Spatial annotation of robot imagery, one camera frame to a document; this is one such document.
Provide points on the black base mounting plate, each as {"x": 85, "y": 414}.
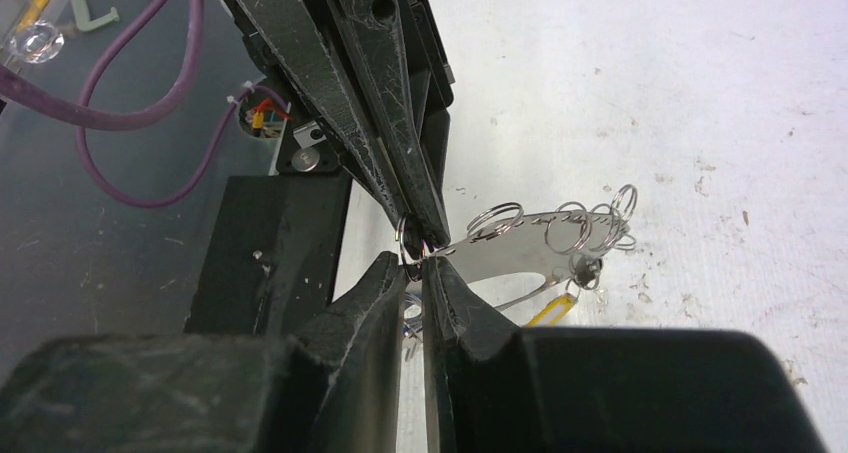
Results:
{"x": 273, "y": 257}

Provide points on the yellow key tag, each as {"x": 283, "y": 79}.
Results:
{"x": 554, "y": 312}

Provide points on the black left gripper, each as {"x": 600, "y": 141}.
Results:
{"x": 401, "y": 66}

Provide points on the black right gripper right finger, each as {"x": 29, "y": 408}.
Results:
{"x": 494, "y": 386}

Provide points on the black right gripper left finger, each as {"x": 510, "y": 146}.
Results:
{"x": 331, "y": 386}

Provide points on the perforated metal key plate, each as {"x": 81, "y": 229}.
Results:
{"x": 564, "y": 246}

